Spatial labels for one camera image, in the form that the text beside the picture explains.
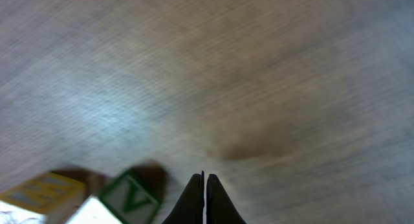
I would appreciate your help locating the green N wooden block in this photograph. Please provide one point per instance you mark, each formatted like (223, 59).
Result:
(125, 200)

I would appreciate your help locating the yellow wooden block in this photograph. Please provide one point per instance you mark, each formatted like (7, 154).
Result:
(46, 199)

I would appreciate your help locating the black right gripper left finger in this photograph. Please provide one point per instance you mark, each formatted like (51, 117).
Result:
(190, 205)

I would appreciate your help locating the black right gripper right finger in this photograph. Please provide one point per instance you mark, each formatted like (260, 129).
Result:
(219, 206)

